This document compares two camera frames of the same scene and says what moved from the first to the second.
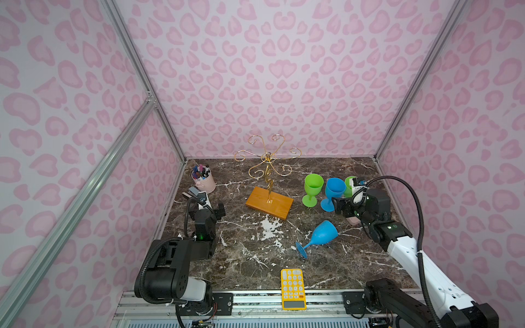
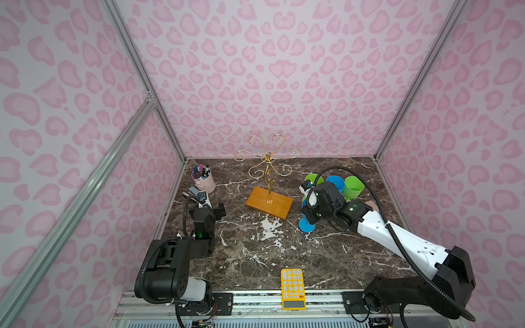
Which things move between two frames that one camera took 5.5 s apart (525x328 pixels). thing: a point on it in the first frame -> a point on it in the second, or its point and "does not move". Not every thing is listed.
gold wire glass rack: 269,161 does not move
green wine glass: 313,184 does not move
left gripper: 219,212 does not move
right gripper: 348,203 -> 307,212
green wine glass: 348,189 does not move
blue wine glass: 324,232 -> 305,225
